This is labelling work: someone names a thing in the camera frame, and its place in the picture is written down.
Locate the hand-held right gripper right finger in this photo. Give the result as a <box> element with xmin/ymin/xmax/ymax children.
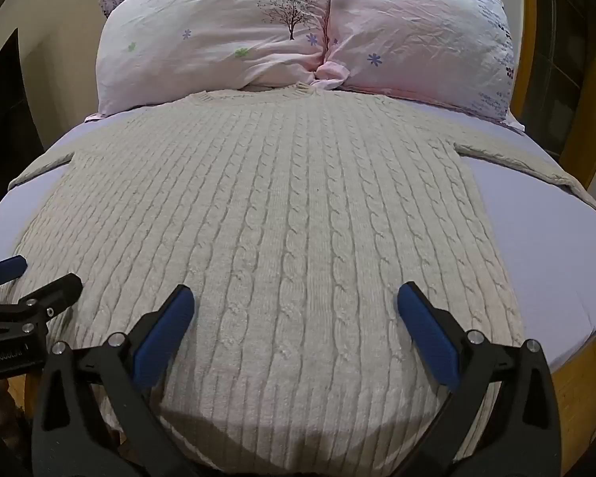
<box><xmin>396</xmin><ymin>281</ymin><xmax>562</xmax><ymax>477</ymax></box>

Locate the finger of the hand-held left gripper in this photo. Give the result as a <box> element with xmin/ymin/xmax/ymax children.
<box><xmin>0</xmin><ymin>255</ymin><xmax>29</xmax><ymax>290</ymax></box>
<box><xmin>0</xmin><ymin>273</ymin><xmax>84</xmax><ymax>339</ymax></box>

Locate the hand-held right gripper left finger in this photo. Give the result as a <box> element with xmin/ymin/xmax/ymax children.
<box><xmin>32</xmin><ymin>284</ymin><xmax>196</xmax><ymax>477</ymax></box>

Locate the pink floral pillow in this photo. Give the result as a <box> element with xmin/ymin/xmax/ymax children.
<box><xmin>95</xmin><ymin>0</ymin><xmax>335</xmax><ymax>116</ymax></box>
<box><xmin>312</xmin><ymin>0</ymin><xmax>518</xmax><ymax>122</ymax></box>

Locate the cream cable-knit sweater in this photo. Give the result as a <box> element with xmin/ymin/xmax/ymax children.
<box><xmin>7</xmin><ymin>83</ymin><xmax>596</xmax><ymax>475</ymax></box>

